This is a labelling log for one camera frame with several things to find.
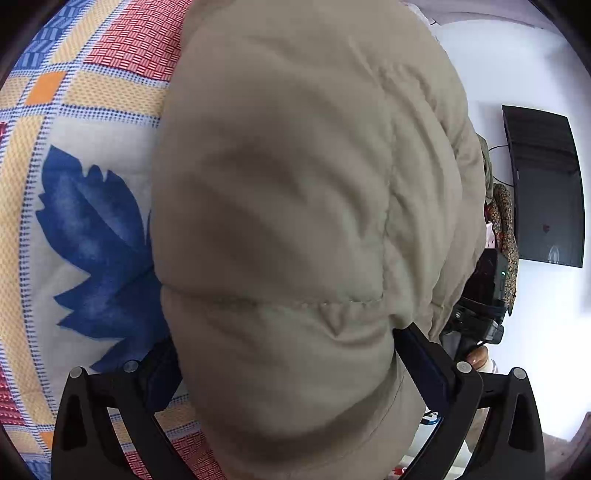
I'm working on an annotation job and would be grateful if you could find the person's right hand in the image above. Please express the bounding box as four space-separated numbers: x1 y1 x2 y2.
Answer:
465 345 491 373

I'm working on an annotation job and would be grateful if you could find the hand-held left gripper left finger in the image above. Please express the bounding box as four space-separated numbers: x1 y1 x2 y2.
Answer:
50 339 197 480

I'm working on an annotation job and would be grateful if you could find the beige puffer jacket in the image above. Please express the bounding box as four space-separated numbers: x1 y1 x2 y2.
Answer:
150 0 489 480

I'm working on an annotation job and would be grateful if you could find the black wall television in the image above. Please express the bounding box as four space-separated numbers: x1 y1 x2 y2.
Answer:
501 104 585 269

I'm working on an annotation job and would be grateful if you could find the black television cable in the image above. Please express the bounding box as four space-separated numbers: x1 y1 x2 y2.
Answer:
488 144 514 188

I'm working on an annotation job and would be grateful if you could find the patchwork leaf print quilt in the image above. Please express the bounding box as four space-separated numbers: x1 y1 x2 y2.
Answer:
0 0 222 480

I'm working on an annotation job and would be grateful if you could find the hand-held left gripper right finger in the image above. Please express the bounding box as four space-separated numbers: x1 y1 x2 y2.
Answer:
392 322 547 480

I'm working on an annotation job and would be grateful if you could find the floral print garment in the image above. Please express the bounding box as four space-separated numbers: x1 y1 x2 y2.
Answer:
489 182 520 317

